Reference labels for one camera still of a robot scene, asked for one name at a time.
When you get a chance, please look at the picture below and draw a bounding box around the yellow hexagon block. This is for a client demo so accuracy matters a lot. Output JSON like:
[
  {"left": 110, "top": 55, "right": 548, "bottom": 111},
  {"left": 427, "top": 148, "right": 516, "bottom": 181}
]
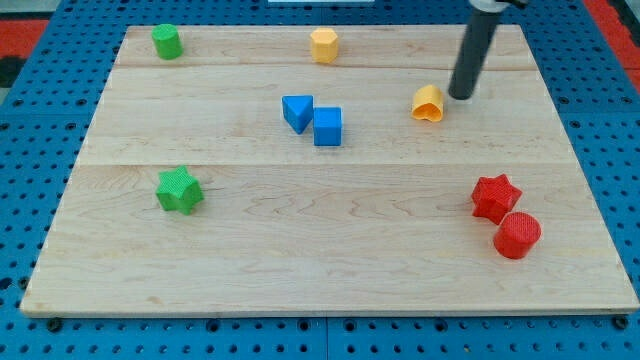
[{"left": 310, "top": 27, "right": 339, "bottom": 64}]

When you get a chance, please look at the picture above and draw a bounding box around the blue cube block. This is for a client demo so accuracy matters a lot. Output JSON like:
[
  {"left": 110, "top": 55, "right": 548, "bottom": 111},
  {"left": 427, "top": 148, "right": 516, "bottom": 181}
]
[{"left": 313, "top": 107, "right": 343, "bottom": 146}]

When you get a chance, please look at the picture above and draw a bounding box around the blue triangle block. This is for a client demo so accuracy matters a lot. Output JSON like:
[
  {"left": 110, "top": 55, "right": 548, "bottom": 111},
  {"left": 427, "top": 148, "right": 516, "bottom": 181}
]
[{"left": 281, "top": 95, "right": 314, "bottom": 134}]

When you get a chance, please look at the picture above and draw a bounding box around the light wooden board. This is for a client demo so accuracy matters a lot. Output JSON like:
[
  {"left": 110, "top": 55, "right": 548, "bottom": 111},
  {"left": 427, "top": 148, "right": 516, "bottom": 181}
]
[{"left": 20, "top": 25, "right": 639, "bottom": 318}]

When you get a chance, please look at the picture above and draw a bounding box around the yellow heart block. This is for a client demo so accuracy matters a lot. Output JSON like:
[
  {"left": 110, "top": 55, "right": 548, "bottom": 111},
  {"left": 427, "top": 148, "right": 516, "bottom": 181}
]
[{"left": 411, "top": 85, "right": 444, "bottom": 122}]

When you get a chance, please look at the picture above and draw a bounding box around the green star block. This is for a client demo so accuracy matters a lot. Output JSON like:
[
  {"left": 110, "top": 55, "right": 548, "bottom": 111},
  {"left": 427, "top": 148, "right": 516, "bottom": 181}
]
[{"left": 155, "top": 165, "right": 204, "bottom": 215}]

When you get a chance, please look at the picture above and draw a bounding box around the red star block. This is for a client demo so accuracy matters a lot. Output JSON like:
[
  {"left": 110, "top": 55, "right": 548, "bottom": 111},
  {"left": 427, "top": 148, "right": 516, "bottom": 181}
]
[{"left": 471, "top": 174, "right": 522, "bottom": 225}]

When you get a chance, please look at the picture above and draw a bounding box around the green cylinder block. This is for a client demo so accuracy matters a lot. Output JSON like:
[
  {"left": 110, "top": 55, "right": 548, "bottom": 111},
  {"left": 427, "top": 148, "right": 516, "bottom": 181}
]
[{"left": 151, "top": 23, "right": 183, "bottom": 60}]

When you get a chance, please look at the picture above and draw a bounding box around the red cylinder block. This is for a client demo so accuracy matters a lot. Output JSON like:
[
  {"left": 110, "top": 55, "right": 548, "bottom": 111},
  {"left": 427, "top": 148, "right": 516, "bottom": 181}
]
[{"left": 493, "top": 212, "right": 542, "bottom": 260}]

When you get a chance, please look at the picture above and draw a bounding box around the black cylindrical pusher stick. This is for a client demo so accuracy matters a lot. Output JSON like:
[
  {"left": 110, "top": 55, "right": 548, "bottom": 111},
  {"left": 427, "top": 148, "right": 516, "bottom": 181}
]
[{"left": 448, "top": 0, "right": 529, "bottom": 100}]

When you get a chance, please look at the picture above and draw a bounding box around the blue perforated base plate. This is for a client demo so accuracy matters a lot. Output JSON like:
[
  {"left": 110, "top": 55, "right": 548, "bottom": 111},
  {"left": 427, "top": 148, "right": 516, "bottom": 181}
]
[{"left": 1, "top": 1, "right": 639, "bottom": 359}]

